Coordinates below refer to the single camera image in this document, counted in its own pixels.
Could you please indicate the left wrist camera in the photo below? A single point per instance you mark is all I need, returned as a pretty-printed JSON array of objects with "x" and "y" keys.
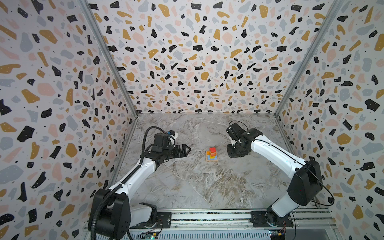
[{"x": 173, "y": 134}]

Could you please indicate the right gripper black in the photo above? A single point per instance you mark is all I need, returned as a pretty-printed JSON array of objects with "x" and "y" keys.
[{"x": 237, "y": 149}]

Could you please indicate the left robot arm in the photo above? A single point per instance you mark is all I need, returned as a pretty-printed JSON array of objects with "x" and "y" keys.
[{"x": 112, "y": 215}]

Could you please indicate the electronics board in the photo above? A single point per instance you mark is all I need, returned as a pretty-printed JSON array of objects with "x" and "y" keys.
[
  {"x": 277, "y": 235},
  {"x": 148, "y": 236}
]

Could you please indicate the left corner aluminium profile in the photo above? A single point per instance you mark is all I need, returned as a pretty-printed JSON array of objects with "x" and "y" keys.
[{"x": 84, "y": 5}]

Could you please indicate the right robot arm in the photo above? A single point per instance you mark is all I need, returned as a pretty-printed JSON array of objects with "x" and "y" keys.
[{"x": 305, "y": 176}]

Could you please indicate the right corner aluminium profile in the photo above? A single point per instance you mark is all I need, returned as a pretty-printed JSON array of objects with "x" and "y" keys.
[{"x": 331, "y": 14}]

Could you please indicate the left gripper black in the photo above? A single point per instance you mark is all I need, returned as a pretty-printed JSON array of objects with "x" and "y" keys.
[{"x": 182, "y": 154}]

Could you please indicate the left electronics board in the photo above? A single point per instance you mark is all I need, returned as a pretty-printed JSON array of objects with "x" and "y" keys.
[{"x": 148, "y": 236}]

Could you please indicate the corner aluminium profile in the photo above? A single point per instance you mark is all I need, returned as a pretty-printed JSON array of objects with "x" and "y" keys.
[
  {"x": 84, "y": 5},
  {"x": 331, "y": 14}
]

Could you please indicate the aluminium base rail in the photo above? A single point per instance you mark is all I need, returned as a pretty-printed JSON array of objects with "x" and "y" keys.
[{"x": 239, "y": 224}]

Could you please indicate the natural wood plank block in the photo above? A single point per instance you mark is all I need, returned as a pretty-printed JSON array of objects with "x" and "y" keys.
[{"x": 211, "y": 160}]

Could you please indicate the right electronics board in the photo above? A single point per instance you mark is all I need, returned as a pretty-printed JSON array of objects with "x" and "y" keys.
[{"x": 277, "y": 235}]

